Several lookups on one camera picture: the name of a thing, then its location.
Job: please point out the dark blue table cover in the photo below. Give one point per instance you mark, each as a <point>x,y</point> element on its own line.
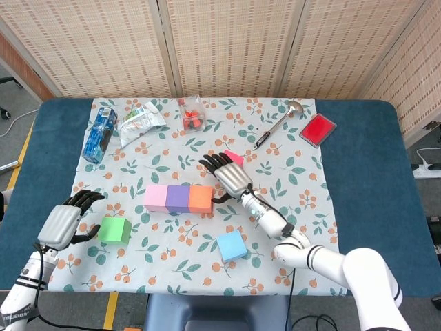
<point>365,155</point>

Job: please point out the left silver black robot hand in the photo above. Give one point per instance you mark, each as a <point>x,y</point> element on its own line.
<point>58,225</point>

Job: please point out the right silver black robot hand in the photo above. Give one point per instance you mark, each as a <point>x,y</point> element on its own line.
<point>234,179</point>

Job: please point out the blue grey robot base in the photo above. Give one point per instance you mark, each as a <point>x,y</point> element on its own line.
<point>217,310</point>

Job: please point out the small orange object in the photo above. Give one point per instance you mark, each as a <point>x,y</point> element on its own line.
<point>132,329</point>

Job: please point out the floral patterned tablecloth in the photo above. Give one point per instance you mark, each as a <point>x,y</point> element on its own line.
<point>193,272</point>

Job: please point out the light blue foam cube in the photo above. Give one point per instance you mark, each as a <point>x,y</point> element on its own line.
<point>231,245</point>

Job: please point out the grey metal bar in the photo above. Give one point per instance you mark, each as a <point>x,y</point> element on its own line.
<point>8,167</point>

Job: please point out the green foam cube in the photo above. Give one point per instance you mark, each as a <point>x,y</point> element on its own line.
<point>112,230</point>

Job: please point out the white power strip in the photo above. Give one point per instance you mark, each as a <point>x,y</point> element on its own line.
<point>427,171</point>

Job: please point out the clear box with red pieces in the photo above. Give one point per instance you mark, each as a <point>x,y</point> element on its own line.
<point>192,117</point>

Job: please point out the red foam cube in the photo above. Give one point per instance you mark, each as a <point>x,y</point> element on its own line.
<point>236,158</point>

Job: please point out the pink foam cube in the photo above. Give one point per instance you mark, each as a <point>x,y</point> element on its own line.
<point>155,198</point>

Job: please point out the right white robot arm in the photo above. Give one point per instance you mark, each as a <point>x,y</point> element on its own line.
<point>327,258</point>

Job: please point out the black office chair base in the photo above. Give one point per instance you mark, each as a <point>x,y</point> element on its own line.
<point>7,81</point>

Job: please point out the purple foam cube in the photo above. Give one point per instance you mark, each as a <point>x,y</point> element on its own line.
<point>177,198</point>

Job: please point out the bamboo folding screen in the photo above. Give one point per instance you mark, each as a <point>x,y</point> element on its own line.
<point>234,45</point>

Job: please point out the blue cookie package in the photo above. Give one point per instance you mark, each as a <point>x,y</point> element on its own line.
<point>98,136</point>

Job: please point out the silver crumpled snack bag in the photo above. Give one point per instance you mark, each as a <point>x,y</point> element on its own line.
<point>138,122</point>

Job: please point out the orange foam cube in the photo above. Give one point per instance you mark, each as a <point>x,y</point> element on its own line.
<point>200,199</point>

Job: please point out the red ink pad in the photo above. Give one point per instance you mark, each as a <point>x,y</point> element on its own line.
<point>317,130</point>

